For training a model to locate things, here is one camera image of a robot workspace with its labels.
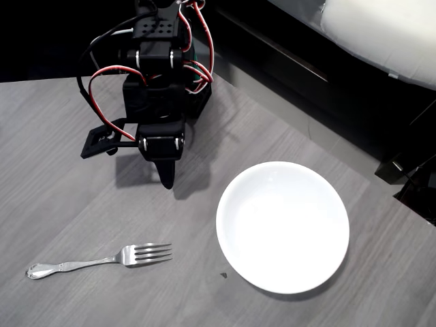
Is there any metal fork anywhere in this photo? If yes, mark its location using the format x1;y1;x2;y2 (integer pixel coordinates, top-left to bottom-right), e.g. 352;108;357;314
25;243;173;281

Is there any green circuit board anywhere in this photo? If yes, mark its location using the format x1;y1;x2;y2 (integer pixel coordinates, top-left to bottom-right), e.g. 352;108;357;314
189;42;202;84

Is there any white round plate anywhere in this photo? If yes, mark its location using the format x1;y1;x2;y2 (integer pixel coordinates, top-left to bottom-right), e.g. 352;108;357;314
215;161;351;295

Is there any small black box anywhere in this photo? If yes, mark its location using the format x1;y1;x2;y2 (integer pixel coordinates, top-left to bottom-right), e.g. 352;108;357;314
374;153;423;187

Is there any white mattress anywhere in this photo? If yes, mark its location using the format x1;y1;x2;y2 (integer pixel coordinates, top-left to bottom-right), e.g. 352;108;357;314
268;0;436;91

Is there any black gripper camera mount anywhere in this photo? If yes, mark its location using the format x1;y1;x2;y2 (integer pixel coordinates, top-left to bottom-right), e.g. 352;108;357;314
80;118;137;159

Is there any red white base servo cable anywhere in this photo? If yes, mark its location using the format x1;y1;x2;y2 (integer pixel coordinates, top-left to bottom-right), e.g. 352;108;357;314
183;59;214;95

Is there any red white gripper servo cable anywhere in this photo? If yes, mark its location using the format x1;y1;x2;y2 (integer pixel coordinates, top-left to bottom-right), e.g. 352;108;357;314
87;66;138;142

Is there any black camera cable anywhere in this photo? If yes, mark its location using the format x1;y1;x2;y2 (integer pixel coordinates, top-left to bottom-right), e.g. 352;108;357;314
76;10;161;137

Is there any red white arm servo cable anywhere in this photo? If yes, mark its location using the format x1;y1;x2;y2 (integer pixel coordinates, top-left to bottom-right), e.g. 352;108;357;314
176;0;216;82

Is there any dark bed frame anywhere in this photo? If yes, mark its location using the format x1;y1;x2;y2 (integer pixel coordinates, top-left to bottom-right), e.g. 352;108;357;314
204;0;436;164

